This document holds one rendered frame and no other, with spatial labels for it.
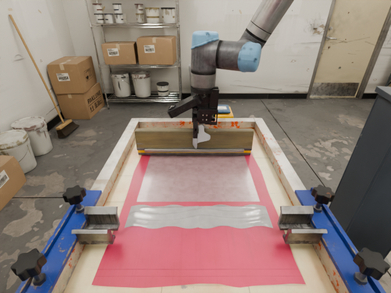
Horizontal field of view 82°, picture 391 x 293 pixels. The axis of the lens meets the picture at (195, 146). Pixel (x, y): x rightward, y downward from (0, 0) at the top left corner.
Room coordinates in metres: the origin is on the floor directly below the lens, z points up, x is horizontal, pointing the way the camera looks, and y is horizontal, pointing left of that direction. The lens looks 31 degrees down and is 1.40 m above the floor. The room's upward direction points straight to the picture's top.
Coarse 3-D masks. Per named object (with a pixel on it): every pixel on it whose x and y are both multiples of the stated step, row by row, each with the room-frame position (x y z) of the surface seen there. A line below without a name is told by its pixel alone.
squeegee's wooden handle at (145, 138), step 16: (144, 128) 0.70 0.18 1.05; (160, 128) 0.70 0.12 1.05; (176, 128) 0.70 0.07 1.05; (192, 128) 0.70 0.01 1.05; (208, 128) 0.70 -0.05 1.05; (224, 128) 0.70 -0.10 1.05; (240, 128) 0.70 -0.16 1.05; (144, 144) 0.67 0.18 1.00; (160, 144) 0.67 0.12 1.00; (176, 144) 0.67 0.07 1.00; (192, 144) 0.67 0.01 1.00; (208, 144) 0.67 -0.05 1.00; (224, 144) 0.67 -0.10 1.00; (240, 144) 0.67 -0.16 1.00
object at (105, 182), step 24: (144, 120) 0.90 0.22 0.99; (168, 120) 0.90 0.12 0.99; (240, 120) 0.90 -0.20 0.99; (120, 144) 0.69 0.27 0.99; (264, 144) 0.73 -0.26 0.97; (120, 168) 0.59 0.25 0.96; (288, 168) 0.55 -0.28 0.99; (288, 192) 0.47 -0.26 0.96; (72, 264) 0.26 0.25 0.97; (336, 288) 0.22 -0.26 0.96
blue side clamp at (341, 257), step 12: (300, 192) 0.43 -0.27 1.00; (312, 204) 0.39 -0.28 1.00; (324, 204) 0.38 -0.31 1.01; (324, 216) 0.35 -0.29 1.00; (336, 228) 0.32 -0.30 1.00; (324, 240) 0.29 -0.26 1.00; (336, 240) 0.29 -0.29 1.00; (348, 240) 0.28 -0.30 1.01; (336, 252) 0.26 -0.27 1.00; (348, 252) 0.26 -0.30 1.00; (336, 264) 0.24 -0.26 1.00; (348, 264) 0.24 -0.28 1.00; (348, 276) 0.22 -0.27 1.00; (348, 288) 0.20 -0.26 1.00; (360, 288) 0.20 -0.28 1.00; (372, 288) 0.20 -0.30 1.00
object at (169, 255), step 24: (144, 168) 0.60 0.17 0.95; (168, 168) 0.60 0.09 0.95; (192, 168) 0.60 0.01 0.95; (144, 192) 0.48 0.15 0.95; (168, 192) 0.48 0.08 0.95; (192, 192) 0.48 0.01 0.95; (120, 216) 0.40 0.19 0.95; (120, 240) 0.33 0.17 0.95; (144, 240) 0.33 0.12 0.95; (168, 240) 0.33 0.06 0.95; (192, 240) 0.33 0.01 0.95; (120, 264) 0.27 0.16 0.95; (144, 264) 0.27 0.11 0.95; (168, 264) 0.27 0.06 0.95; (192, 264) 0.27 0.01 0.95
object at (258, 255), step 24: (216, 168) 0.60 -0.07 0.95; (240, 168) 0.60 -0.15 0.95; (216, 192) 0.48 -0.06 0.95; (240, 192) 0.48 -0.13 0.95; (264, 192) 0.48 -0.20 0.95; (216, 240) 0.33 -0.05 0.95; (240, 240) 0.33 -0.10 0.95; (264, 240) 0.33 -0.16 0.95; (216, 264) 0.27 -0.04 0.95; (240, 264) 0.27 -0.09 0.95; (264, 264) 0.27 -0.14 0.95; (288, 264) 0.27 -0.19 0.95
